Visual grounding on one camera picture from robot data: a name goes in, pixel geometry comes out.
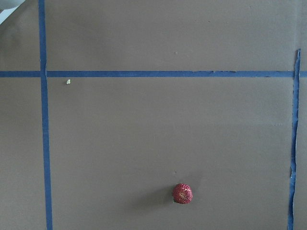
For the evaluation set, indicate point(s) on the red strawberry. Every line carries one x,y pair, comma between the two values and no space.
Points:
182,194

